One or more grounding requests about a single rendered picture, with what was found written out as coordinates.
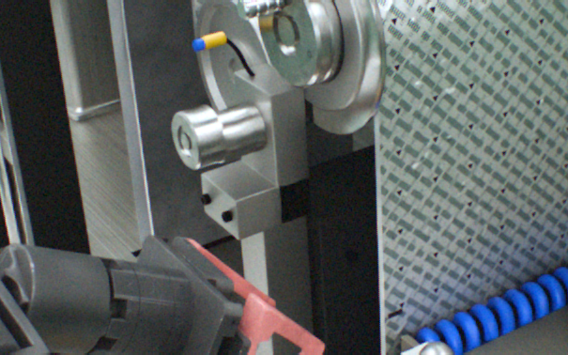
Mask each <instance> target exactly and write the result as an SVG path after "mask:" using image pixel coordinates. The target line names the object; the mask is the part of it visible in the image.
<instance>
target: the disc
mask: <svg viewBox="0 0 568 355"><path fill-rule="evenodd" d="M355 2H356V5H357V8H358V12H359V16H360V19H361V29H362V34H363V43H364V67H363V74H362V79H361V85H360V89H359V91H358V93H357V95H356V97H355V99H354V100H353V101H352V102H351V103H350V104H349V105H347V107H345V108H343V109H341V110H337V111H326V110H323V109H320V108H318V107H316V106H314V105H313V104H311V103H310V102H309V101H307V100H306V99H305V112H306V116H307V117H308V118H309V119H311V120H312V121H313V123H314V124H316V126H318V127H319V128H321V129H323V130H324V131H328V132H332V133H335V134H350V133H352V132H355V131H359V130H360V129H362V128H363V127H365V126H366V125H368V124H369V121H370V120H371V119H372V118H373V116H374V115H375V113H376V110H377V108H378V105H379V104H380V101H381V97H382V94H383V90H384V84H385V77H386V42H385V34H384V28H383V22H382V18H381V14H380V9H379V5H378V2H377V0H355Z"/></svg>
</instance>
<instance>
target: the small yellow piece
mask: <svg viewBox="0 0 568 355"><path fill-rule="evenodd" d="M225 42H226V43H227V44H228V45H229V46H231V47H232V48H233V49H234V51H235V52H236V54H237V55H238V57H239V59H240V61H241V63H242V65H243V67H244V69H246V71H247V72H248V74H249V75H250V76H255V74H254V73H253V72H252V70H251V69H250V67H249V66H248V64H247V62H246V60H245V58H244V56H243V54H242V53H241V51H240V50H239V47H238V46H237V45H236V44H235V43H234V42H233V41H232V40H231V39H228V38H226V37H225V34H224V33H223V32H218V33H214V34H211V35H207V36H204V37H201V38H199V39H194V40H193V41H192V48H193V50H194V51H195V52H201V51H206V50H209V48H213V47H216V46H220V45H223V44H225Z"/></svg>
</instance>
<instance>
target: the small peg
mask: <svg viewBox="0 0 568 355"><path fill-rule="evenodd" d="M237 7H238V15H239V16H240V18H242V19H243V20H244V21H248V20H250V19H253V18H257V17H261V16H263V15H269V14H272V13H273V11H279V10H282V9H283V8H284V0H238V4H237Z"/></svg>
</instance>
